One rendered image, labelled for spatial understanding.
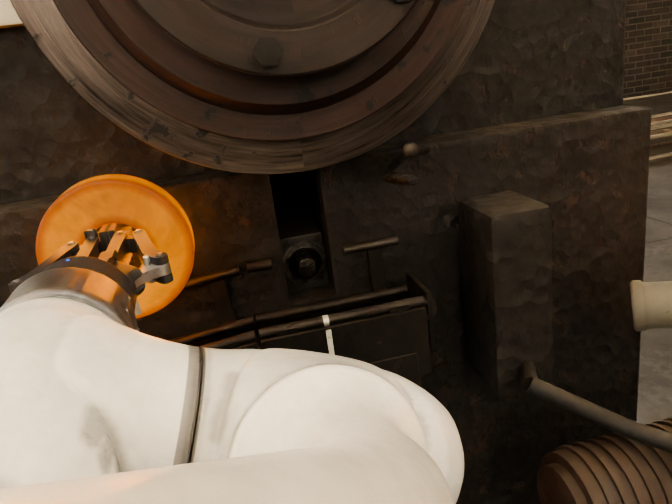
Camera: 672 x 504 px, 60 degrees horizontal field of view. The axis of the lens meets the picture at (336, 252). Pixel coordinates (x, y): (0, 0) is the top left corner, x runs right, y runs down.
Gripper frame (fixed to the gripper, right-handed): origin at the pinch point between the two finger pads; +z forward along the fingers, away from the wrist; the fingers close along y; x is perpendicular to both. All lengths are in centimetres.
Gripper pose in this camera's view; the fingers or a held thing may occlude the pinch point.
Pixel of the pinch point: (114, 234)
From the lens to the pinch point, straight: 63.9
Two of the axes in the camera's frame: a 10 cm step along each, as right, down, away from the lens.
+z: -2.1, -3.3, 9.2
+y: 9.7, -1.9, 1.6
